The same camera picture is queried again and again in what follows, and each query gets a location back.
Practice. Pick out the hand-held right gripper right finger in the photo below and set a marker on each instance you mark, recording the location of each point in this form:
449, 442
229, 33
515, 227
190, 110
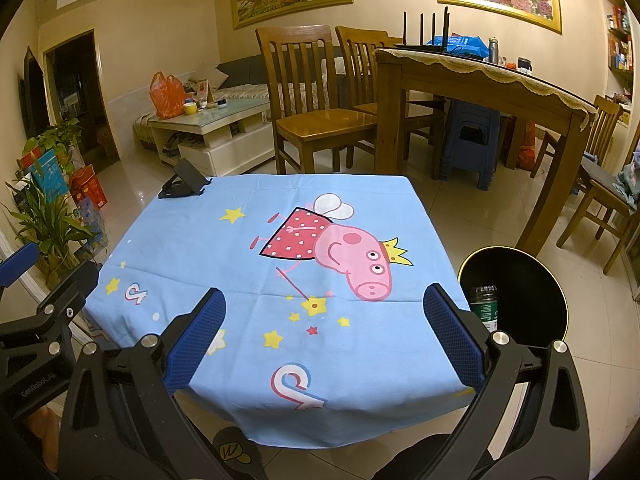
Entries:
452, 330

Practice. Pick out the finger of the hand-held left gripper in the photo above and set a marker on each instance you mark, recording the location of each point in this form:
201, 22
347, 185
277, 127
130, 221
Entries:
65, 300
15, 267

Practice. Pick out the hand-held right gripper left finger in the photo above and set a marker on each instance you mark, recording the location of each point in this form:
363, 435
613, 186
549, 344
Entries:
200, 340

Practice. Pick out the clear plastic bottle green label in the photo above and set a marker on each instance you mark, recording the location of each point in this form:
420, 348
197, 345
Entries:
485, 310

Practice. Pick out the black trash bin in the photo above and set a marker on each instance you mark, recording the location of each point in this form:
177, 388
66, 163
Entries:
530, 300

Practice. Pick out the person's left hand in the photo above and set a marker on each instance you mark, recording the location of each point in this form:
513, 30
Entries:
46, 430

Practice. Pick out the green bamboo potted plant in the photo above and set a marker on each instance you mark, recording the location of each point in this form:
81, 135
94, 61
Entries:
45, 220

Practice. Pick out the blue patterned box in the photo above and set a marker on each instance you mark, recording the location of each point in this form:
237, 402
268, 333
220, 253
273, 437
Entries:
92, 220

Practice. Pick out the blue gift bag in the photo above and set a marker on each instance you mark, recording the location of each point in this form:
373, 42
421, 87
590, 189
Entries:
47, 172

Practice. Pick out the blue cartoon pig tablecloth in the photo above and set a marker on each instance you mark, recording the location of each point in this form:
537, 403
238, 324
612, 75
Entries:
300, 360

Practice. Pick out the red gift box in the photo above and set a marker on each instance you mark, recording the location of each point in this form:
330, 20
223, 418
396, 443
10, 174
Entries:
90, 187

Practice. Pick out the black cartoon slipper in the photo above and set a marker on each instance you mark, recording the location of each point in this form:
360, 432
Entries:
232, 452

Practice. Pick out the person's dark trouser leg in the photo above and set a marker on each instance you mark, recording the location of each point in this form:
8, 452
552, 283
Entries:
415, 457

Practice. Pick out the trailing pothos plant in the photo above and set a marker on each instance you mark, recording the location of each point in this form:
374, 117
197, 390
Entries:
60, 135

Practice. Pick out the black phone stand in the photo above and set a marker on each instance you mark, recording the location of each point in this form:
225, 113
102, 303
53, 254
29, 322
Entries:
187, 175

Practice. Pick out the blue plastic stool stack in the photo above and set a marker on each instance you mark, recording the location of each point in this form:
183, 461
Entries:
460, 160

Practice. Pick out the black television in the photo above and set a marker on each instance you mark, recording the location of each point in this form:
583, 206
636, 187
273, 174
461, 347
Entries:
27, 95

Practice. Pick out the wooden chair with clothes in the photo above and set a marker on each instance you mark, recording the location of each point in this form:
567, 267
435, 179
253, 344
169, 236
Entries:
595, 210

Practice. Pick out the orange bag under table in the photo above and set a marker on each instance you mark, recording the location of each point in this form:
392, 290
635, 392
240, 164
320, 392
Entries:
527, 155

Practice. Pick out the white coffee table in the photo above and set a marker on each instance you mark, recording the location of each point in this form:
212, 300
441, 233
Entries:
235, 152

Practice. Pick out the grey seat cushion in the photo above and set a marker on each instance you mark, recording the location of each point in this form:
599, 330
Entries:
602, 180

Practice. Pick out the orange plastic bag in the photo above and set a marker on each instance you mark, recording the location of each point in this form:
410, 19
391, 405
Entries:
167, 97

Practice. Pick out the yellow cup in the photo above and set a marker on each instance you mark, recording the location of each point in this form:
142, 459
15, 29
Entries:
189, 109

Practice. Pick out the pile of clothes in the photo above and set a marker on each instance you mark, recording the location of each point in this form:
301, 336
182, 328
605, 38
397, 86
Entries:
631, 177

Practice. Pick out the wooden dining table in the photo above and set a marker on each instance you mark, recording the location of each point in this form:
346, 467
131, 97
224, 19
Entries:
475, 92

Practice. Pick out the wooden dining chair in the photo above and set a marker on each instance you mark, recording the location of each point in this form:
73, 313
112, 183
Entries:
607, 120
357, 60
320, 127

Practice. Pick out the small desk calendar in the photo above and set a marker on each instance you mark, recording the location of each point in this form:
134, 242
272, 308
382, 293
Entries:
202, 91

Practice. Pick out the beige lace table cover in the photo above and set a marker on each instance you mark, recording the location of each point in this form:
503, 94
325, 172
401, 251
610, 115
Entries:
500, 77

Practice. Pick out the beige sofa cushion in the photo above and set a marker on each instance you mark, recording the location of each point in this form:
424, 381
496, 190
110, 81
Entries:
212, 77

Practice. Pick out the black mug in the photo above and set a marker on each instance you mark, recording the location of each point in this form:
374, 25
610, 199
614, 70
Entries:
523, 64

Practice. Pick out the dark sofa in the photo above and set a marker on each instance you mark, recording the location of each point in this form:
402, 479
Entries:
240, 67

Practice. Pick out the metal water bottle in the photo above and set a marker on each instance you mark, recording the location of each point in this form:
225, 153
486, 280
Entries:
493, 52

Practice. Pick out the black router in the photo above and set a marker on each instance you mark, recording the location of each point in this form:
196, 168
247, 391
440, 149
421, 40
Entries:
420, 48

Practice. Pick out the blue plastic bag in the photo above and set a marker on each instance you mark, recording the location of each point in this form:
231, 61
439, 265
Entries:
465, 46

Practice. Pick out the wall shelf with items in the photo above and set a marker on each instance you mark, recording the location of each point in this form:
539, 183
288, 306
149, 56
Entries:
620, 50

